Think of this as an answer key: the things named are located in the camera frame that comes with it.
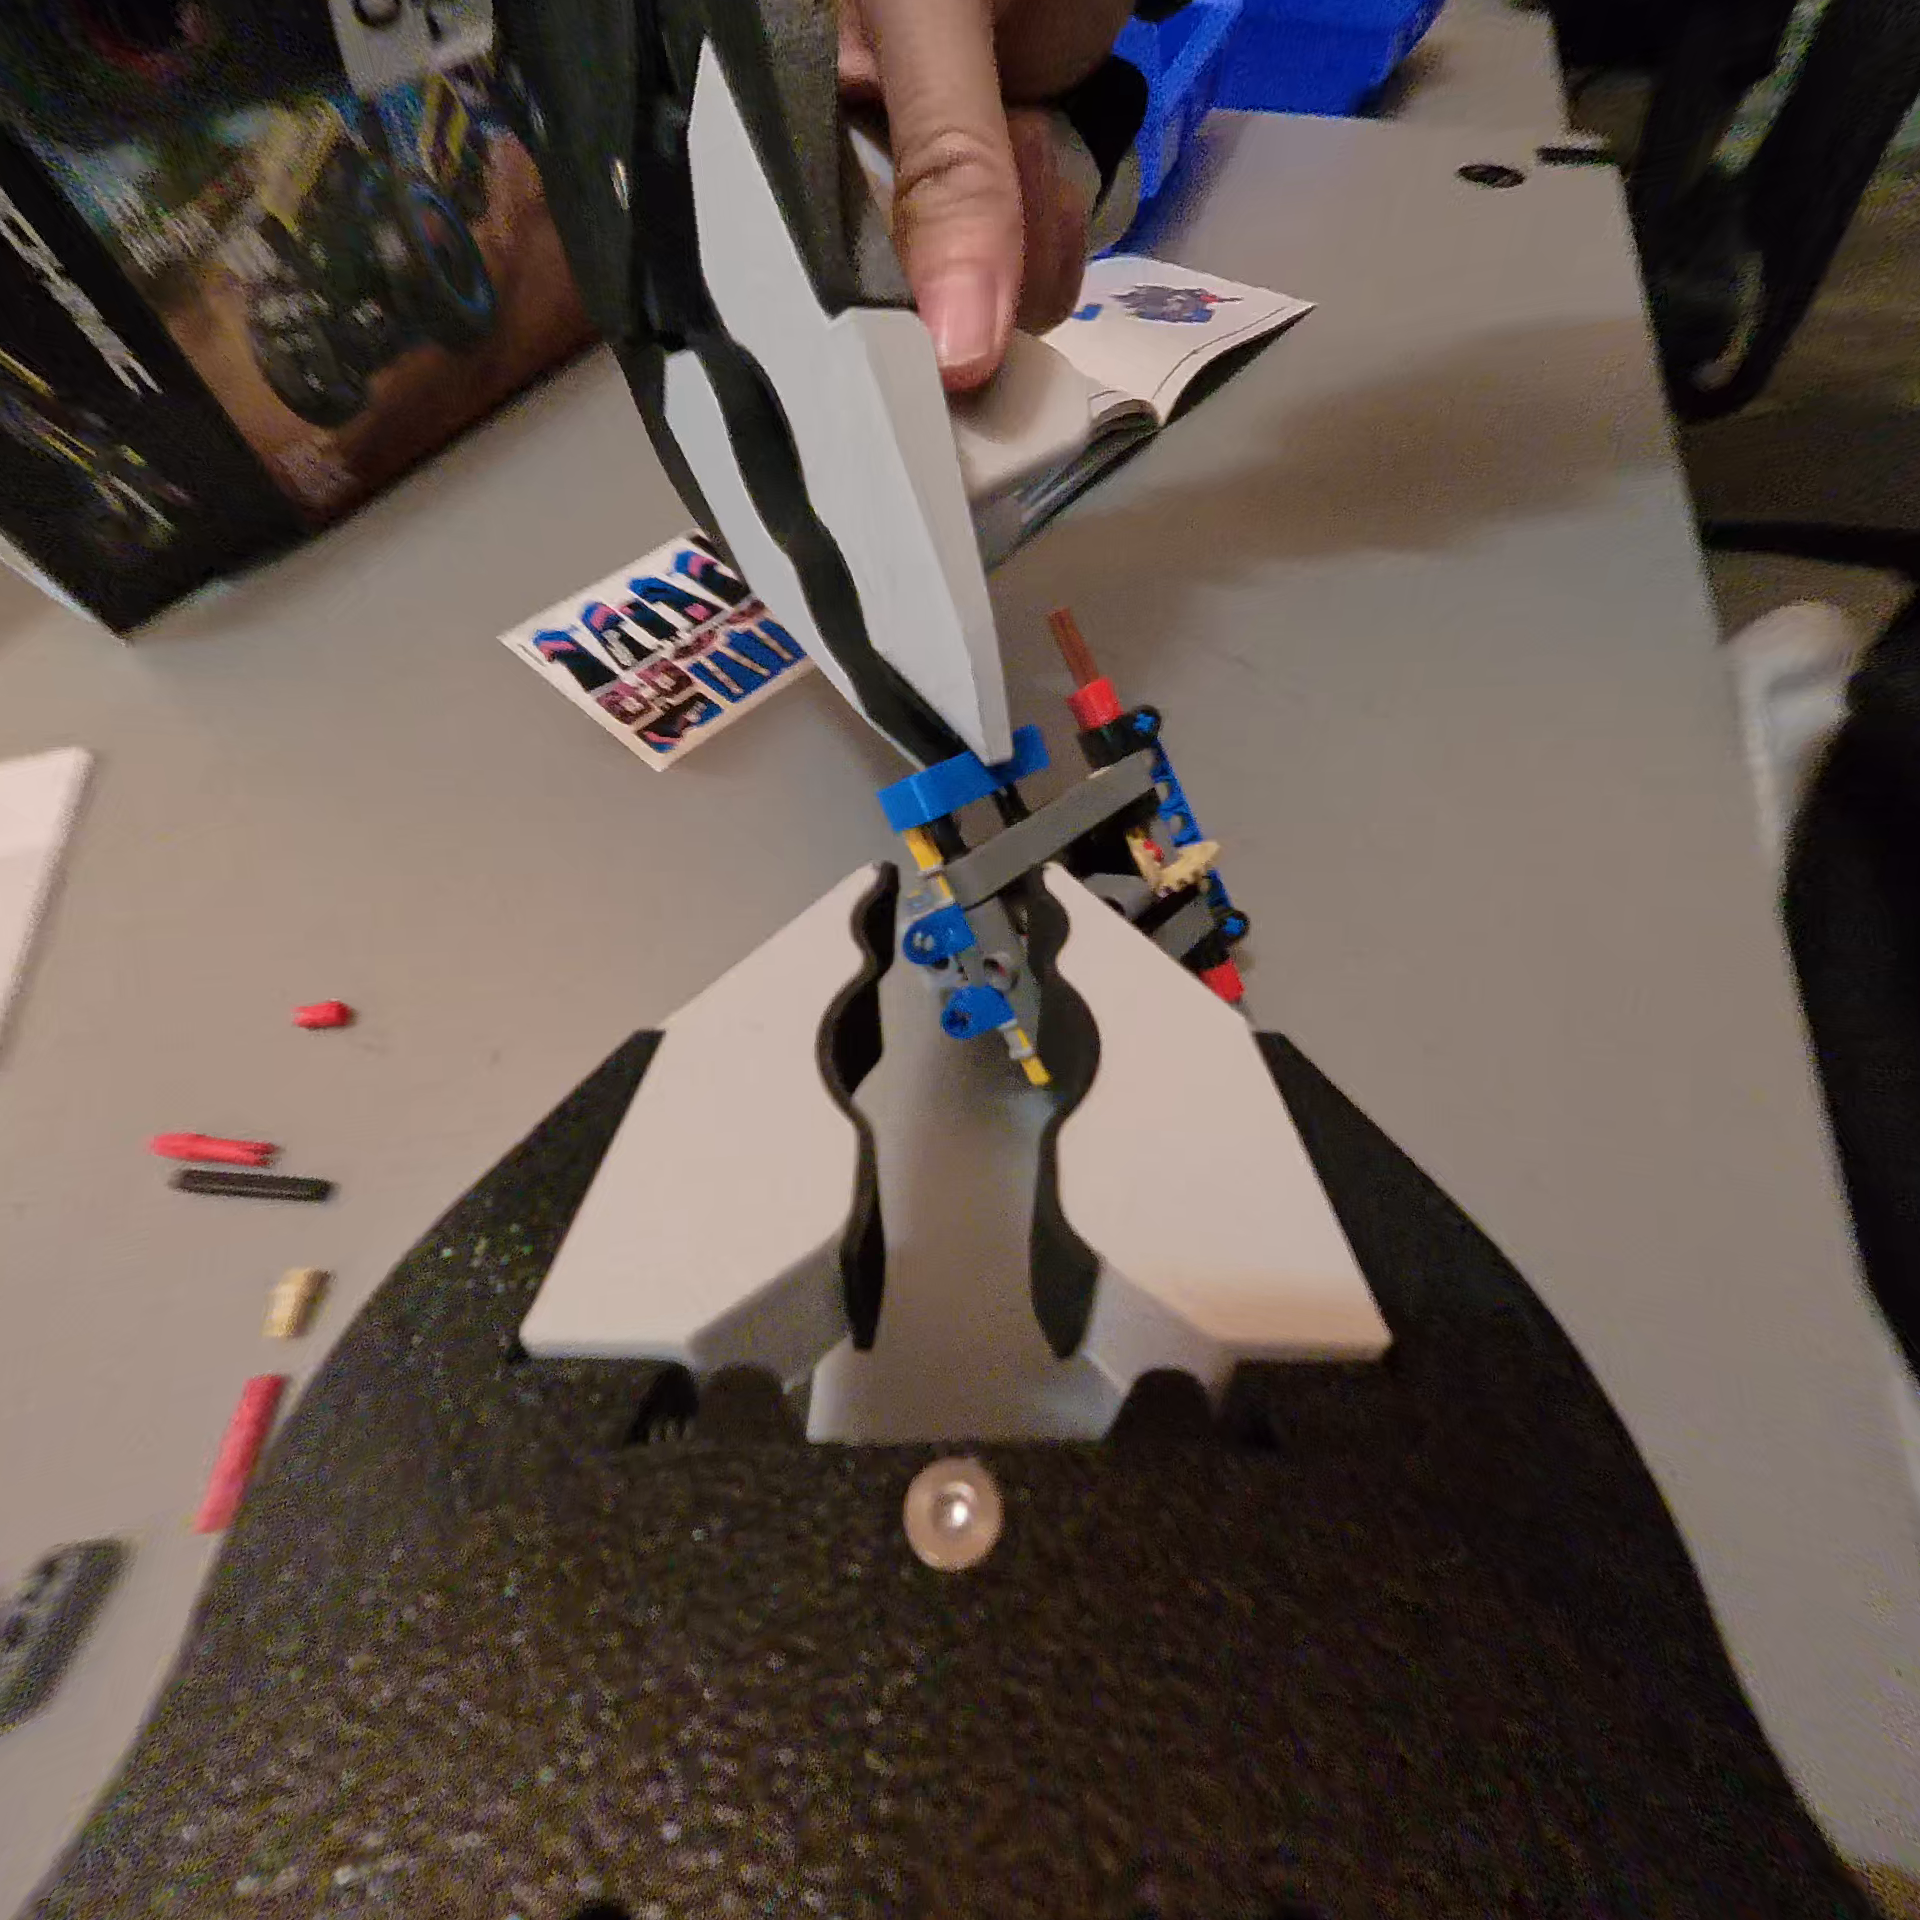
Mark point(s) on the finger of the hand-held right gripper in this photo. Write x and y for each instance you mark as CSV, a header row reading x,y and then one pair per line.
x,y
885,495
728,464

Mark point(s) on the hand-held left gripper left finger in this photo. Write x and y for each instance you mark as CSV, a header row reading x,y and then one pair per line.
x,y
704,1172

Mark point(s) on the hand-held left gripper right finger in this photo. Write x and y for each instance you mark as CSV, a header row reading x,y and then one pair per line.
x,y
1214,1185

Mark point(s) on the grey and blue lego assembly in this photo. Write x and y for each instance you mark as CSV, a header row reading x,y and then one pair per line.
x,y
1051,833

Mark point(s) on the lego sticker sheet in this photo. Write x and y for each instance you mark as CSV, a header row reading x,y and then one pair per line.
x,y
661,662

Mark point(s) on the open lego instruction booklet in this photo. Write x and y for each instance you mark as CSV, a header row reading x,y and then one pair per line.
x,y
1184,324

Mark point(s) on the lego set box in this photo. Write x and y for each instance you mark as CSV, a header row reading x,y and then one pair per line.
x,y
271,255

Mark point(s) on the small red lego pin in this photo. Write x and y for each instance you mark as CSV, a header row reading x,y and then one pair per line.
x,y
323,1016

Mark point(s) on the tan lego pin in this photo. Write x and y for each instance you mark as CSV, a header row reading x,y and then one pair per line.
x,y
295,1302

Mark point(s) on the black lego axle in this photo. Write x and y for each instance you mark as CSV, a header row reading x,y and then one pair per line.
x,y
247,1186

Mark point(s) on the short red lego axle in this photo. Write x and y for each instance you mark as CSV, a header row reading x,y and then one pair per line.
x,y
212,1148

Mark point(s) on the long red lego axle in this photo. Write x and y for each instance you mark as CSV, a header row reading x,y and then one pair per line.
x,y
242,1447

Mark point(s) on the grey lego connector piece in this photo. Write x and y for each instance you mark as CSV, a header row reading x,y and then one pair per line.
x,y
53,1629

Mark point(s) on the person's right hand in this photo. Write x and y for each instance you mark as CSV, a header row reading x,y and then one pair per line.
x,y
960,196

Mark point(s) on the blue plastic bin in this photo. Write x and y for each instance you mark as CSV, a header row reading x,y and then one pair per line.
x,y
1277,60

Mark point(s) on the white printed leaflet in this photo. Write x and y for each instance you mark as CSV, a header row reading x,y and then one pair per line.
x,y
32,869

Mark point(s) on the black office chair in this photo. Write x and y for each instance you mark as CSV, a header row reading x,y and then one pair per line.
x,y
1770,181

